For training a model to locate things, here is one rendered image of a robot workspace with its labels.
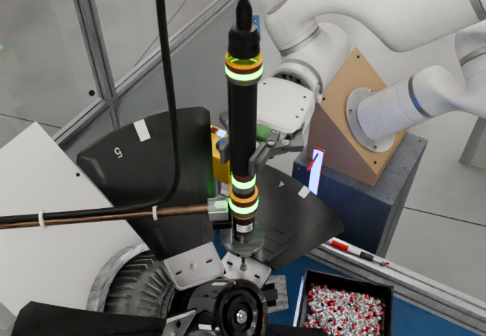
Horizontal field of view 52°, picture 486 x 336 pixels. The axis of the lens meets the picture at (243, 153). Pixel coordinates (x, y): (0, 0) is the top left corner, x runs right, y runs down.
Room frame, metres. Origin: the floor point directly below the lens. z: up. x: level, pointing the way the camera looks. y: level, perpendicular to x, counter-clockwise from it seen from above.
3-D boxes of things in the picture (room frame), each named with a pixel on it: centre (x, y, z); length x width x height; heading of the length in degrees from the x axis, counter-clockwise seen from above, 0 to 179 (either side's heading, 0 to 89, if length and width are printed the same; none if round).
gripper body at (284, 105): (0.58, -0.05, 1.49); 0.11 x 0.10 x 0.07; 151
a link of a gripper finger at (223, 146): (0.51, 0.02, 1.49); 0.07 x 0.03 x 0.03; 151
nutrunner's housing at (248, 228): (0.48, 0.00, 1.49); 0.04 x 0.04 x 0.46
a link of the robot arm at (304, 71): (0.63, -0.08, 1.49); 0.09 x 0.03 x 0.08; 61
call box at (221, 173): (0.94, 0.08, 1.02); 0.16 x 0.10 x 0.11; 61
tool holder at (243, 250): (0.48, 0.01, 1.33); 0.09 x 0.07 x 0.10; 96
